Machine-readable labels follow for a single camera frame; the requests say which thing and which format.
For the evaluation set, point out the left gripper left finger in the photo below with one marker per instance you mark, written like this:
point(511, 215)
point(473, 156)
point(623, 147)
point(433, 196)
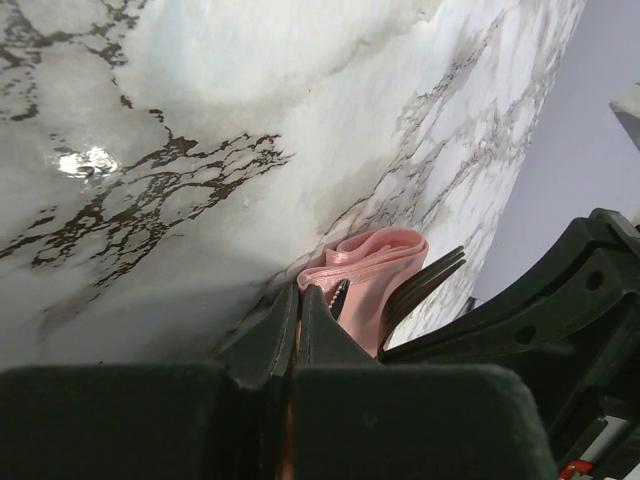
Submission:
point(221, 418)

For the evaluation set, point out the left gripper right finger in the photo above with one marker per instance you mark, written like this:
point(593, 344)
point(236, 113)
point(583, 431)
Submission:
point(353, 418)

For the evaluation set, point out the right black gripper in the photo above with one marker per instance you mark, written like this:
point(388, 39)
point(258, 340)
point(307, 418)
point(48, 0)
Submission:
point(569, 327)

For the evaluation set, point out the black silver fork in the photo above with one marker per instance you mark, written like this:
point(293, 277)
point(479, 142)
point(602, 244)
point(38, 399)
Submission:
point(416, 289)

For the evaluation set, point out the pink cloth napkin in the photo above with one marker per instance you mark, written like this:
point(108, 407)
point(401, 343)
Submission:
point(374, 263)

